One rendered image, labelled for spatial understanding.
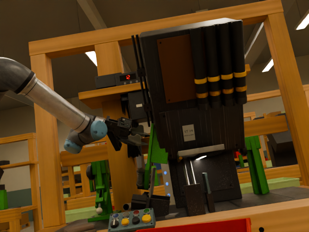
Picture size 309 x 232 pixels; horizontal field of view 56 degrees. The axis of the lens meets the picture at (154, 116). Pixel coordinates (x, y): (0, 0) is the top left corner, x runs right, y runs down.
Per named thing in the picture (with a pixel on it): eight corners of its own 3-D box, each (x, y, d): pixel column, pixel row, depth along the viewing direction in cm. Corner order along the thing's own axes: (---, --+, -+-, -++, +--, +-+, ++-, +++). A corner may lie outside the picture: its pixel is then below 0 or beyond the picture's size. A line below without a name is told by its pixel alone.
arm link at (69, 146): (73, 142, 116) (82, 119, 122) (58, 147, 123) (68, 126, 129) (88, 151, 120) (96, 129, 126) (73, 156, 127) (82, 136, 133)
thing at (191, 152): (225, 152, 99) (223, 143, 100) (179, 159, 100) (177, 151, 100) (210, 157, 137) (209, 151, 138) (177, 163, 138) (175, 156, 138)
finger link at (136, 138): (147, 140, 125) (128, 131, 127) (144, 150, 128) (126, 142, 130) (150, 136, 128) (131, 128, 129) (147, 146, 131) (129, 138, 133)
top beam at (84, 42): (283, 11, 166) (280, -3, 167) (29, 55, 170) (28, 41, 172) (278, 19, 175) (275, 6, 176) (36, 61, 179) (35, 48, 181)
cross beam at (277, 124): (288, 130, 162) (284, 114, 164) (61, 166, 166) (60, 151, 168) (285, 131, 167) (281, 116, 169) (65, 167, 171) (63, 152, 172)
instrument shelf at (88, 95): (250, 71, 148) (248, 63, 149) (78, 99, 151) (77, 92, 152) (239, 84, 173) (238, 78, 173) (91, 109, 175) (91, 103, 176)
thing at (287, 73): (329, 183, 147) (283, 11, 166) (43, 228, 152) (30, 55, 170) (319, 182, 156) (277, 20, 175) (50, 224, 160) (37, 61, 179)
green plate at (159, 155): (165, 176, 116) (170, 124, 119) (145, 174, 117) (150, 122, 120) (166, 176, 127) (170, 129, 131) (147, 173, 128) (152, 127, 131)
